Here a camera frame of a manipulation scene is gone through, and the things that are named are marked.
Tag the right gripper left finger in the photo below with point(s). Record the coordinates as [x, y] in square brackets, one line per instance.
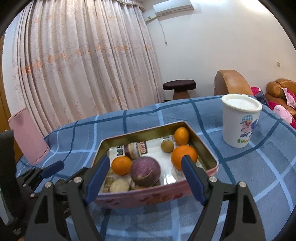
[48, 219]

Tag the pink floral cushion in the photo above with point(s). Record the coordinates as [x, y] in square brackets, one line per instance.
[276, 108]

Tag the purple round vegetable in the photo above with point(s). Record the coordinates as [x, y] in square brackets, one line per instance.
[145, 171]

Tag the white paper cup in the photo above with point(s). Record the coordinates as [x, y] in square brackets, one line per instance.
[240, 117]

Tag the dark round stool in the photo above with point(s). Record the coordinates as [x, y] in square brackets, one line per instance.
[180, 88]

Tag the round tan cut fruit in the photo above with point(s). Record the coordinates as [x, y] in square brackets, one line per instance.
[119, 185]

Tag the blue plaid tablecloth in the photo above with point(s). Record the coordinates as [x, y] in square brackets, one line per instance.
[266, 165]

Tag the brown leather sofa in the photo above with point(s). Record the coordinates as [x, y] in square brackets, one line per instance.
[282, 91]

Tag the pink metal tin box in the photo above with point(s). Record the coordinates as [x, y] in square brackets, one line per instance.
[114, 147]

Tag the brown leather armchair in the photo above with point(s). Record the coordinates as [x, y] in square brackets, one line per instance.
[230, 82]

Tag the pink cylindrical bin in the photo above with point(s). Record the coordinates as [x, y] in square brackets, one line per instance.
[28, 137]

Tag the white packet in tin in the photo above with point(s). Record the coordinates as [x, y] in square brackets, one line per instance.
[152, 148]

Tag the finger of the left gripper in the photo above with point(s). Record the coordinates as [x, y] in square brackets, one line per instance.
[46, 172]

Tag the beige floral curtain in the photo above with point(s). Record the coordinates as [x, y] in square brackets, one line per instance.
[76, 59]

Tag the white air conditioner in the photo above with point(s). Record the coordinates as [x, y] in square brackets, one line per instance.
[172, 6]

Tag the small tan kiwi fruit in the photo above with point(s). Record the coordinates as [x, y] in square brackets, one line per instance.
[167, 146]

